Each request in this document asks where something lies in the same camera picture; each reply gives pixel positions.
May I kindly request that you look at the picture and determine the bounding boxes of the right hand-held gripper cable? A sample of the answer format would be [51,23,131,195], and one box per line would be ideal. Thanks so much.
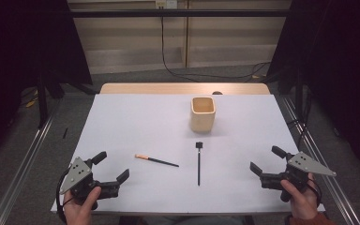
[306,177,323,208]

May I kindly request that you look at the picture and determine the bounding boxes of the black curtain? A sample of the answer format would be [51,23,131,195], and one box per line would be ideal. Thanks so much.
[266,0,360,180]
[0,0,94,165]

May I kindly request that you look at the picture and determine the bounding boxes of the black horizontal frame bar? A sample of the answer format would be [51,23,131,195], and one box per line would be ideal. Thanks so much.
[69,8,292,19]

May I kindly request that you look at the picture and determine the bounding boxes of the aluminium floor rail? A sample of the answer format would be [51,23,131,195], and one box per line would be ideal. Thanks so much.
[280,95,360,225]
[0,97,63,225]

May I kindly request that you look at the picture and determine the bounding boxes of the person's left hand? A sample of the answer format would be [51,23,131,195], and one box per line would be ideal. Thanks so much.
[63,186,102,225]

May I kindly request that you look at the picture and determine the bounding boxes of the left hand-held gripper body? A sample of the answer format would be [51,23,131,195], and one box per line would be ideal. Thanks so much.
[59,157,120,211]

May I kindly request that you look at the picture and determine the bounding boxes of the brown-tipped black pen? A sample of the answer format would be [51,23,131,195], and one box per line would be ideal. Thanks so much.
[134,154,180,168]

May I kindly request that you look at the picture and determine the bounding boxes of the beige square pen holder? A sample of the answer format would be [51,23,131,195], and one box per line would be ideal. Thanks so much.
[189,96,217,133]

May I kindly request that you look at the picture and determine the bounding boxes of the left hand-held gripper cable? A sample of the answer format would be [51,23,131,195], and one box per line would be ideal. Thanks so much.
[55,168,74,225]

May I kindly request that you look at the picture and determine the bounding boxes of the hand-held gripper cable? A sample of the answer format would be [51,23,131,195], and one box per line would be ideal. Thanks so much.
[306,177,323,208]
[55,168,74,225]

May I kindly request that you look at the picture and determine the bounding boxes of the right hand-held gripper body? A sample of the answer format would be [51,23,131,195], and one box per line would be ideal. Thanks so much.
[259,151,338,203]

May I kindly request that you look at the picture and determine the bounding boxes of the black wall cable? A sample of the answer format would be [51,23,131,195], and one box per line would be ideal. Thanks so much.
[159,7,272,83]

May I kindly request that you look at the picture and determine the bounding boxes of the white wall socket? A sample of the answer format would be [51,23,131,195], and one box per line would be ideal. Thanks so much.
[155,0,178,9]

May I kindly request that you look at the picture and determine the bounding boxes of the white table sheet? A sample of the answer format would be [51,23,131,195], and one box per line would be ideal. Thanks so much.
[50,93,326,215]

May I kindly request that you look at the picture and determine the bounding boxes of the black metal stand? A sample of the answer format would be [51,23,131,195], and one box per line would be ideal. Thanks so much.
[294,66,305,122]
[36,69,50,129]

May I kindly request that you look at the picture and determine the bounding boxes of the black square-headed brush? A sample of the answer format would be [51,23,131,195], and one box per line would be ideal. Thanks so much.
[195,142,203,187]

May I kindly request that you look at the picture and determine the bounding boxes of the person's right hand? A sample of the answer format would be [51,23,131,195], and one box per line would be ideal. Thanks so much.
[280,172,321,221]

